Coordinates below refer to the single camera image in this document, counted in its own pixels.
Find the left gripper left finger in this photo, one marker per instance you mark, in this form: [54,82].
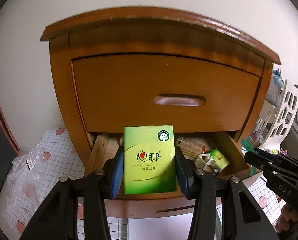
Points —
[117,177]

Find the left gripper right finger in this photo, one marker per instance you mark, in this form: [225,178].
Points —
[185,174]

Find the large green tissue pack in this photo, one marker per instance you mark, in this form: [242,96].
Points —
[149,160]

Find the small green tissue pack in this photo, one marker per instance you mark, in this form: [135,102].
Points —
[218,160]

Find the teal plastic toy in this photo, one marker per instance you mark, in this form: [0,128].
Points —
[247,146]

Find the person's right hand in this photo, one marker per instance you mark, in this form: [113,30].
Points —
[288,216]

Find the white plastic clip holder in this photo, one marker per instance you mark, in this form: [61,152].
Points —
[204,161]

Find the open wooden bottom drawer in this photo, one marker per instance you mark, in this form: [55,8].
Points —
[132,205]

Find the white teal-rimmed tray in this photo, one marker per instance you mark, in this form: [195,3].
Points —
[173,227]

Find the fruit-patterned grid mat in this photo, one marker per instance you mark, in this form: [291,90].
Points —
[63,160]

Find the white storage shelf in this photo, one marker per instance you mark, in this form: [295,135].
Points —
[279,112]

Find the clear plastic bag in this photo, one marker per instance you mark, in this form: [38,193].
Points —
[28,172]

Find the wooden nightstand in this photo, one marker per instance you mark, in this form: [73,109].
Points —
[137,66]

